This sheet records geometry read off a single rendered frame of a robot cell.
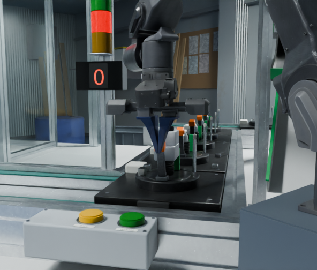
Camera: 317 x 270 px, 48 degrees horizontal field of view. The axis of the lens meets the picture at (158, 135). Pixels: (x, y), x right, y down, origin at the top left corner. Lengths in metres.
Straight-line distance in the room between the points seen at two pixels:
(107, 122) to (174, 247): 0.43
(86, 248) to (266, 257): 0.32
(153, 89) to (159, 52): 0.09
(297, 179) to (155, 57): 0.33
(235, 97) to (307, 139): 4.87
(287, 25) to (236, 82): 4.82
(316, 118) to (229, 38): 4.95
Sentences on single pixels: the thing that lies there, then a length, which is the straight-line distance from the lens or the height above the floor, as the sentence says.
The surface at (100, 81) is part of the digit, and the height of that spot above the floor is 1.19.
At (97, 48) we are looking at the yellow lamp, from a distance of 0.91.
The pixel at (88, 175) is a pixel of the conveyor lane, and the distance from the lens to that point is 0.96.
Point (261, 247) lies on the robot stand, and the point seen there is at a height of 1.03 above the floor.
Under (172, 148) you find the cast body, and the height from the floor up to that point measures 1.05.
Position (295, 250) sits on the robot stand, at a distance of 0.34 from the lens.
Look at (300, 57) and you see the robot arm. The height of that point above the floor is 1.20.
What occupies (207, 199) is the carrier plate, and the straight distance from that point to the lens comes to 0.68.
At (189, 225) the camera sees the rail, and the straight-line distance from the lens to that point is 0.61.
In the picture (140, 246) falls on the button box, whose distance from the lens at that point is 0.56.
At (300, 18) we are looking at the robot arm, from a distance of 0.39.
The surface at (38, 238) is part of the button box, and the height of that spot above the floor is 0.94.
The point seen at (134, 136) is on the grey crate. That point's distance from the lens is 2.72.
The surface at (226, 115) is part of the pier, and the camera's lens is 5.25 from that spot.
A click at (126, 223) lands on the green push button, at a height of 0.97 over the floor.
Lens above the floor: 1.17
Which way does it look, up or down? 7 degrees down
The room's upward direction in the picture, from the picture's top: straight up
